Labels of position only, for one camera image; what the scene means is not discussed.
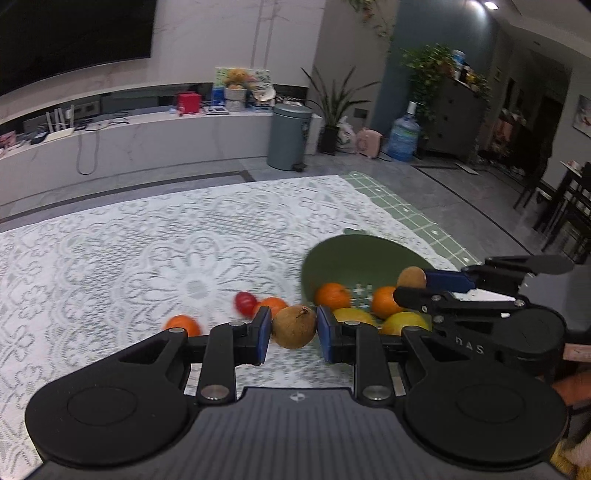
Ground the large reddish yellow citrus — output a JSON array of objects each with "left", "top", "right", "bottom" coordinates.
[{"left": 332, "top": 308, "right": 377, "bottom": 326}]

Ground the large green yellow citrus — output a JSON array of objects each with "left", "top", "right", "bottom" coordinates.
[{"left": 379, "top": 312, "right": 433, "bottom": 335}]

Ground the red cherry tomato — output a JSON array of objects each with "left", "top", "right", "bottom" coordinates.
[{"left": 235, "top": 291, "right": 259, "bottom": 318}]

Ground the white lace tablecloth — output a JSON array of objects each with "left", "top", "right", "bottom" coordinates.
[{"left": 0, "top": 174, "right": 462, "bottom": 472}]

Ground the person's right forearm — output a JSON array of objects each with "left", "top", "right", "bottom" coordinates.
[{"left": 551, "top": 375, "right": 591, "bottom": 408}]

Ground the black cable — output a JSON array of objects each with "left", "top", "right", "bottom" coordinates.
[{"left": 76, "top": 115, "right": 132, "bottom": 176}]

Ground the green colander bowl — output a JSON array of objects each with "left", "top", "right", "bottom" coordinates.
[{"left": 300, "top": 229, "right": 462, "bottom": 335}]

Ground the framed wall picture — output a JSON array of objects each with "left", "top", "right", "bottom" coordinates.
[{"left": 573, "top": 95, "right": 591, "bottom": 132}]

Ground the leafy green plant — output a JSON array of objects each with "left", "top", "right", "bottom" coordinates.
[{"left": 399, "top": 44, "right": 492, "bottom": 139}]

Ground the white plastic bag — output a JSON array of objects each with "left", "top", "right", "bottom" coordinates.
[{"left": 337, "top": 116, "right": 356, "bottom": 148}]

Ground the pink heater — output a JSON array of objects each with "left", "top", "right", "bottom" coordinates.
[{"left": 355, "top": 128, "right": 385, "bottom": 160}]

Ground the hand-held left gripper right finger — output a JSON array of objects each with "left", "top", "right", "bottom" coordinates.
[{"left": 316, "top": 306, "right": 465, "bottom": 407}]

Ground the yellow fluffy cloth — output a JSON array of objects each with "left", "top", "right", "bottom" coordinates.
[{"left": 549, "top": 434, "right": 591, "bottom": 480}]

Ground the white marble tv console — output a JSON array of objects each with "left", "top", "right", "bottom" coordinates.
[{"left": 0, "top": 108, "right": 324, "bottom": 217}]

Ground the red box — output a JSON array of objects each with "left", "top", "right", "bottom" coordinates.
[{"left": 178, "top": 92, "right": 202, "bottom": 116}]

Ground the potted snake plant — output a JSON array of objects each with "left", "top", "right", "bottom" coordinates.
[{"left": 300, "top": 65, "right": 382, "bottom": 155}]

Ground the white pot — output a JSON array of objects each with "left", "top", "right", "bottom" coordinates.
[{"left": 225, "top": 87, "right": 247, "bottom": 113}]

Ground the white router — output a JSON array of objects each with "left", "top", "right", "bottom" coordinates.
[{"left": 44, "top": 107, "right": 77, "bottom": 141}]

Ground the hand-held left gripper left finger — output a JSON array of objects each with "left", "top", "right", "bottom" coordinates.
[{"left": 120, "top": 306, "right": 272, "bottom": 406}]

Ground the hanging vine plant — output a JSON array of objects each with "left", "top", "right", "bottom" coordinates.
[{"left": 346, "top": 0, "right": 398, "bottom": 42}]

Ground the black television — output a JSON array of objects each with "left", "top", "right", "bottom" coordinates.
[{"left": 0, "top": 0, "right": 158, "bottom": 95}]

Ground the orange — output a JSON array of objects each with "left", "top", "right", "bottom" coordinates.
[
  {"left": 164, "top": 315, "right": 202, "bottom": 337},
  {"left": 370, "top": 286, "right": 402, "bottom": 320},
  {"left": 253, "top": 298, "right": 289, "bottom": 319},
  {"left": 315, "top": 282, "right": 352, "bottom": 309}
]

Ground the dark dining chair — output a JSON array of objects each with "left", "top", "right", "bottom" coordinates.
[{"left": 515, "top": 161, "right": 591, "bottom": 264}]

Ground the brown kiwi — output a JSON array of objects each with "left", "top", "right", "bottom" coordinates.
[
  {"left": 397, "top": 266, "right": 427, "bottom": 291},
  {"left": 271, "top": 305, "right": 318, "bottom": 350}
]

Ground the colourful picture board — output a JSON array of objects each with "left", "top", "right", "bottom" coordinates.
[{"left": 215, "top": 67, "right": 278, "bottom": 109}]

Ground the blue water bottle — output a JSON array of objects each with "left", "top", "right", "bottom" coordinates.
[{"left": 387, "top": 102, "right": 421, "bottom": 162}]

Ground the grey cabinet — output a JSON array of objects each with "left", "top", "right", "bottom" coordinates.
[{"left": 422, "top": 76, "right": 488, "bottom": 160}]

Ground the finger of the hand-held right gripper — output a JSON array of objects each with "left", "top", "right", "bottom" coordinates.
[
  {"left": 392, "top": 286, "right": 529, "bottom": 321},
  {"left": 424, "top": 255, "right": 574, "bottom": 296}
]

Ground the grey pedal bin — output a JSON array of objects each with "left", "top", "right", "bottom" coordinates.
[{"left": 267, "top": 104, "right": 313, "bottom": 171}]

